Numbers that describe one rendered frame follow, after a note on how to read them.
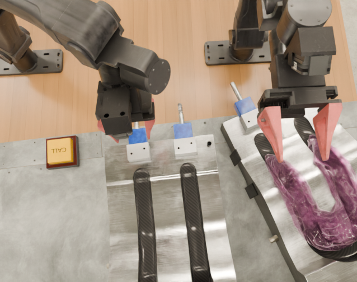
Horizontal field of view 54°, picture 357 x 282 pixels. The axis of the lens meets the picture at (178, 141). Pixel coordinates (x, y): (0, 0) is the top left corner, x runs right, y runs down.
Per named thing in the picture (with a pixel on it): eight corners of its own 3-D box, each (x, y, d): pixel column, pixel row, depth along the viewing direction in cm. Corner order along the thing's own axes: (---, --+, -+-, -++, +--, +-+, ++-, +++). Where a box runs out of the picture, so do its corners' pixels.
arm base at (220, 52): (285, 47, 90) (282, 23, 92) (206, 51, 91) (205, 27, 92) (277, 62, 98) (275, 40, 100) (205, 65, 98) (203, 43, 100)
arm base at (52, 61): (51, 59, 91) (53, 34, 93) (-25, 62, 92) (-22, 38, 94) (62, 73, 99) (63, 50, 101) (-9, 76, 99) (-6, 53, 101)
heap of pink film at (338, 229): (255, 159, 85) (262, 151, 77) (321, 130, 86) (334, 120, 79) (309, 263, 79) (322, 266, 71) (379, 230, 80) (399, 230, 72)
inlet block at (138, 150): (126, 113, 88) (122, 106, 83) (146, 111, 88) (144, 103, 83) (131, 164, 85) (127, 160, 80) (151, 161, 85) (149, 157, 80)
